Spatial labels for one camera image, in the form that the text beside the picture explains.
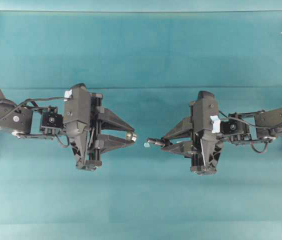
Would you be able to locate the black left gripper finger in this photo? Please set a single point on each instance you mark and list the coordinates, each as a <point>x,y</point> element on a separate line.
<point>110,121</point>
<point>105,143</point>

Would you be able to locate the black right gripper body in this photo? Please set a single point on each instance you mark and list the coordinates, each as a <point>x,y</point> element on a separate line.
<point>204,161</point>

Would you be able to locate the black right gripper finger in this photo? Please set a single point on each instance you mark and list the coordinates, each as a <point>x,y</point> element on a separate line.
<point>184,129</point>
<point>184,148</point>

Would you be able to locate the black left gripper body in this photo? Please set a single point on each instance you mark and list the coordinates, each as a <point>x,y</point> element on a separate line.
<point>87,156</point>

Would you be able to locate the silver metal washer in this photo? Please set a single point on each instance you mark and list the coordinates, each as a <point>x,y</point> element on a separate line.
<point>131,136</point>

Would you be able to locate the dark metal stepped shaft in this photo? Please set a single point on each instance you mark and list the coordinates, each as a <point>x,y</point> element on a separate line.
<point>157,142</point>

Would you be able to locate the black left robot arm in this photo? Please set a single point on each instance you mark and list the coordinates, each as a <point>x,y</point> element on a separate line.
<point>27,120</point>

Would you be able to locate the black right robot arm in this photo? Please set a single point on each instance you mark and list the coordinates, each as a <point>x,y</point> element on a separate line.
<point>261,127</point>

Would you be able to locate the pale blue tape marker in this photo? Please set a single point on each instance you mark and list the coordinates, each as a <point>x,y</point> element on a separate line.
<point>146,145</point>

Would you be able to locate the teal table cloth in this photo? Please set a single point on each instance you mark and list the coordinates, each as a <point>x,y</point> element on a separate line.
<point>148,66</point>

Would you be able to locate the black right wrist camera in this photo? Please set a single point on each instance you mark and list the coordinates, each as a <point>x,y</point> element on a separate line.
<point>205,113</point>

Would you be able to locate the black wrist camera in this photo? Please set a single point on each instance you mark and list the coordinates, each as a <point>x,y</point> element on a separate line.
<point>77,110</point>
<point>205,113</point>

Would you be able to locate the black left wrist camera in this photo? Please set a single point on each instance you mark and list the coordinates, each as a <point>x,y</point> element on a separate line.
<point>77,110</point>

